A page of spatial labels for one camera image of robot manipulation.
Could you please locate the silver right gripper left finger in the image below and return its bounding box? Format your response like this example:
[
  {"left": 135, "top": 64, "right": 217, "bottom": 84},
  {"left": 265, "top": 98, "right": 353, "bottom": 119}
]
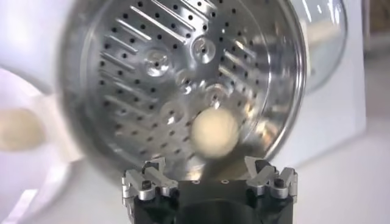
[{"left": 121, "top": 156, "right": 179, "bottom": 214}]

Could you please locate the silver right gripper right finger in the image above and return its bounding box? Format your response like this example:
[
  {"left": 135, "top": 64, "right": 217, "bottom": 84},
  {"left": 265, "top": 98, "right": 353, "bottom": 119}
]
[{"left": 244, "top": 156, "right": 298, "bottom": 200}]

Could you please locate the white steamed baozi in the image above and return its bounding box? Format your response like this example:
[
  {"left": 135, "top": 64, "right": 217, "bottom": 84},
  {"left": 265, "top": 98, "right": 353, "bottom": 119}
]
[
  {"left": 0, "top": 108, "right": 46, "bottom": 152},
  {"left": 191, "top": 107, "right": 240, "bottom": 159}
]

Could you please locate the glass lid with cream handle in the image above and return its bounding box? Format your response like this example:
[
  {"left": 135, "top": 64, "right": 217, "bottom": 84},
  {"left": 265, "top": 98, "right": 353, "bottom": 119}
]
[{"left": 289, "top": 0, "right": 349, "bottom": 94}]

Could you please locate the stainless steel steamer basket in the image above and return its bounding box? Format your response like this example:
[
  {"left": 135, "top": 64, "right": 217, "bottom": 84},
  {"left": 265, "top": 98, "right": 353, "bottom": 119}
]
[{"left": 57, "top": 0, "right": 307, "bottom": 183}]

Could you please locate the white round plate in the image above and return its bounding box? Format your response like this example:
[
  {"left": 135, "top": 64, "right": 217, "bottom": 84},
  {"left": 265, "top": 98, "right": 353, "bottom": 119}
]
[{"left": 0, "top": 68, "right": 83, "bottom": 224}]

